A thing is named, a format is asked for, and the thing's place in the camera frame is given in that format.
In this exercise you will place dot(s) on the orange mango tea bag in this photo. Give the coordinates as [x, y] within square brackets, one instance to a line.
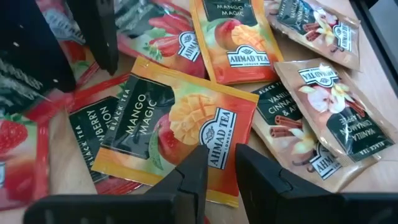
[174, 124]
[239, 40]

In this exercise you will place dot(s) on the black aluminium table frame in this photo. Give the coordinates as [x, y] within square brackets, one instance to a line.
[388, 56]

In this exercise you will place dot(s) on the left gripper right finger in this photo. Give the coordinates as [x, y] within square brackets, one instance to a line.
[261, 186]

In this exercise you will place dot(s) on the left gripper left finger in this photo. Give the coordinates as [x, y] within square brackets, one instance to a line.
[189, 186]

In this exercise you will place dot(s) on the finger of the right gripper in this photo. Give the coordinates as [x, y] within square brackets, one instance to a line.
[31, 40]
[99, 31]

